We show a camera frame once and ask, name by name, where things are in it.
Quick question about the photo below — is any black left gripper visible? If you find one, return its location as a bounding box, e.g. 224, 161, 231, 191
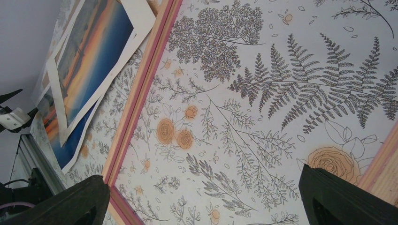
0, 106, 38, 133

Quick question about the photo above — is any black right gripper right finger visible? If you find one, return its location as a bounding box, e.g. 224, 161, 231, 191
298, 165, 398, 225

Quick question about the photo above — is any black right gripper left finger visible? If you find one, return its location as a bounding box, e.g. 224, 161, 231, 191
1, 175, 110, 225

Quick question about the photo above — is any pink wooden picture frame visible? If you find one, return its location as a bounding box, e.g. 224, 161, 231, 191
111, 0, 398, 225

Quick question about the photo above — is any white mat board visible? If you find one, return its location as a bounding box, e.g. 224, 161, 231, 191
46, 0, 155, 144

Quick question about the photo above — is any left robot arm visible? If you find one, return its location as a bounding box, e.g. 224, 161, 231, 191
0, 106, 53, 216

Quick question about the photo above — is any sunset landscape photo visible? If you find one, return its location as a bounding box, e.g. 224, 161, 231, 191
38, 0, 133, 173

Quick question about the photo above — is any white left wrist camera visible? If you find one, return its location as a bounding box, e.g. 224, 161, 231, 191
0, 108, 31, 130

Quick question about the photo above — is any aluminium rail platform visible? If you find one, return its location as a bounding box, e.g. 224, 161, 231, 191
6, 134, 66, 195

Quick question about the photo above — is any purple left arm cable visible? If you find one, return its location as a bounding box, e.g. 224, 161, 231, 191
0, 201, 36, 210

